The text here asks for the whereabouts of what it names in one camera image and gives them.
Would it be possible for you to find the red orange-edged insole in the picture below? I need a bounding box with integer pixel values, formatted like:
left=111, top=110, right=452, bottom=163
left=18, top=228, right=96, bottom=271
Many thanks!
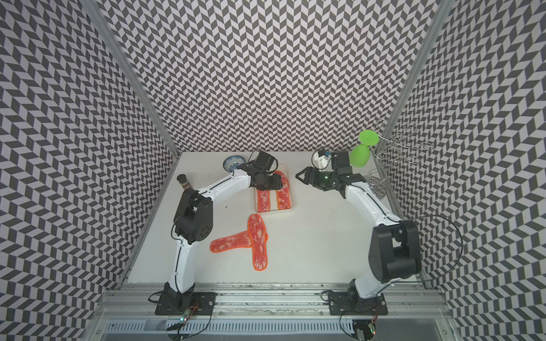
left=247, top=214, right=267, bottom=271
left=257, top=190, right=271, bottom=213
left=209, top=231, right=252, bottom=253
left=274, top=170, right=292, bottom=210

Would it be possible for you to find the small brown spice jar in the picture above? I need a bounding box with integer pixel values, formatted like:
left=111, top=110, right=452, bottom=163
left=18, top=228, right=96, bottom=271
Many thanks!
left=176, top=173, right=192, bottom=190

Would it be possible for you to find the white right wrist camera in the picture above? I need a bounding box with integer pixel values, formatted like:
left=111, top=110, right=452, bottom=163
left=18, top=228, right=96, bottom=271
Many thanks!
left=311, top=149, right=331, bottom=171

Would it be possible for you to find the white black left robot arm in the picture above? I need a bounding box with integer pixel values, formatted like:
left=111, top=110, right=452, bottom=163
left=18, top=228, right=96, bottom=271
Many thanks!
left=161, top=151, right=282, bottom=305

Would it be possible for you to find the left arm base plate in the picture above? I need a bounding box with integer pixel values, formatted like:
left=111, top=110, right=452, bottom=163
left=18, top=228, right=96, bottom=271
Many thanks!
left=154, top=292, right=217, bottom=316

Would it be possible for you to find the green plastic wine glass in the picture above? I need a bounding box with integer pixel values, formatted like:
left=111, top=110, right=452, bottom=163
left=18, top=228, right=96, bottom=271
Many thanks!
left=349, top=130, right=380, bottom=168

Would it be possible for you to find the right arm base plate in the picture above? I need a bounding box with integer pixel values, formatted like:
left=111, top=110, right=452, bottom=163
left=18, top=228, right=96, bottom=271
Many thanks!
left=321, top=291, right=388, bottom=316

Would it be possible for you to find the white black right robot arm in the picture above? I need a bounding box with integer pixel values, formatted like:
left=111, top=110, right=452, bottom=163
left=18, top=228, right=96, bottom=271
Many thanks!
left=296, top=151, right=422, bottom=308

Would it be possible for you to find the chrome wire glass rack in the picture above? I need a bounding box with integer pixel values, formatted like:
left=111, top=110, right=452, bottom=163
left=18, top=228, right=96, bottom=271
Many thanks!
left=364, top=124, right=434, bottom=200

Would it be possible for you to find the aluminium front rail frame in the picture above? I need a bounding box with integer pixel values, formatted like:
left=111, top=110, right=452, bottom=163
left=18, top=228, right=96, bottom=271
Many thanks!
left=83, top=284, right=461, bottom=340

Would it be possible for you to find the white rectangular storage tray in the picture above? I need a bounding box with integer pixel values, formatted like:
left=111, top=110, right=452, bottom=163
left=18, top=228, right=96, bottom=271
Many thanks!
left=254, top=164, right=295, bottom=215

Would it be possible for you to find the blue white porcelain bowl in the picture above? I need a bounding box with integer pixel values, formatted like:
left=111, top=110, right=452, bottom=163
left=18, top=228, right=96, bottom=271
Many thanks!
left=223, top=155, right=246, bottom=173

